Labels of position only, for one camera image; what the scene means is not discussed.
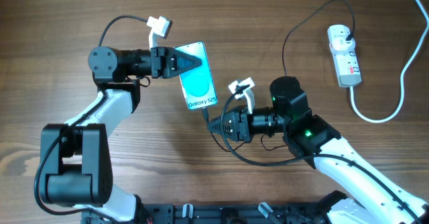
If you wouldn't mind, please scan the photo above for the black right camera cable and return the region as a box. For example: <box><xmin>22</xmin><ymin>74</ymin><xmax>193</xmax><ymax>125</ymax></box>
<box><xmin>219</xmin><ymin>85</ymin><xmax>423</xmax><ymax>224</ymax></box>

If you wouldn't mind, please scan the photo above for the black camera cable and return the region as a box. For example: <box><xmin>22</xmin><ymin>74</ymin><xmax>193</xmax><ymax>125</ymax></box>
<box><xmin>219</xmin><ymin>85</ymin><xmax>423</xmax><ymax>224</ymax></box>
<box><xmin>33</xmin><ymin>15</ymin><xmax>150</xmax><ymax>217</ymax></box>

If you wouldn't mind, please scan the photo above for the white power strip cord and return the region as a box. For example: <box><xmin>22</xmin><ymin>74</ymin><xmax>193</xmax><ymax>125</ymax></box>
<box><xmin>349</xmin><ymin>0</ymin><xmax>429</xmax><ymax>124</ymax></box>

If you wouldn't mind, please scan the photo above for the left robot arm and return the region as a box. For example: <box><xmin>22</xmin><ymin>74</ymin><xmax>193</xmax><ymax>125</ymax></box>
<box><xmin>34</xmin><ymin>46</ymin><xmax>202</xmax><ymax>223</ymax></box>

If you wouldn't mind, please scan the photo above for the white power strip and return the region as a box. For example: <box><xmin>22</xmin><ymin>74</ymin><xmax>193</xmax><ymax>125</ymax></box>
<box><xmin>327</xmin><ymin>25</ymin><xmax>362</xmax><ymax>88</ymax></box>

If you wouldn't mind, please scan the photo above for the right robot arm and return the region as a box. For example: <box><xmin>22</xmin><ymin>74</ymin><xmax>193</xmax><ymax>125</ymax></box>
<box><xmin>207</xmin><ymin>76</ymin><xmax>428</xmax><ymax>223</ymax></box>

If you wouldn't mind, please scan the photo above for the blue Galaxy smartphone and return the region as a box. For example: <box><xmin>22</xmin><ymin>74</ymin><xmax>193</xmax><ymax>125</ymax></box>
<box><xmin>176</xmin><ymin>42</ymin><xmax>218</xmax><ymax>110</ymax></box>

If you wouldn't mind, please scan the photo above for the black USB charging cable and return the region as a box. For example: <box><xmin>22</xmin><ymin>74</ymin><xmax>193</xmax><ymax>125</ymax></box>
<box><xmin>200</xmin><ymin>0</ymin><xmax>356</xmax><ymax>153</ymax></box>

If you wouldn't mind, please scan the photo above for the black left camera cable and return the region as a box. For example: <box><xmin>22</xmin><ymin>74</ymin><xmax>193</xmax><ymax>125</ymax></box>
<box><xmin>33</xmin><ymin>15</ymin><xmax>150</xmax><ymax>217</ymax></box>

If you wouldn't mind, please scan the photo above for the white USB charger plug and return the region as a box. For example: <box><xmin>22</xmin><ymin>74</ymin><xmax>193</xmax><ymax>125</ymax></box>
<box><xmin>329</xmin><ymin>36</ymin><xmax>355</xmax><ymax>54</ymax></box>

